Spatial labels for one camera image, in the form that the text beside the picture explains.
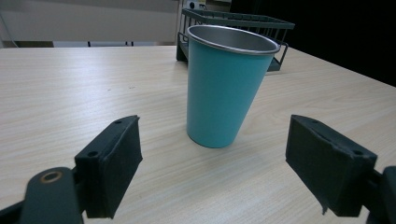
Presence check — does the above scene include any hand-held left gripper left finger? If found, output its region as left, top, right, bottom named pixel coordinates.
left=74, top=115, right=144, bottom=219

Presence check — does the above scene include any teal metal cup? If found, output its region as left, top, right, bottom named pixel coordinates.
left=186, top=24, right=282, bottom=149

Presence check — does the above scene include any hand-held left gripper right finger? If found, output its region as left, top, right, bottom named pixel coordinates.
left=285, top=114, right=378, bottom=217

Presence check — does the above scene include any white wall socket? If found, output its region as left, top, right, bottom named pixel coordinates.
left=186, top=0, right=207, bottom=10

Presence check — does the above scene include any dark green wire rack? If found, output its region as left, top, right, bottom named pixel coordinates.
left=176, top=7, right=296, bottom=73

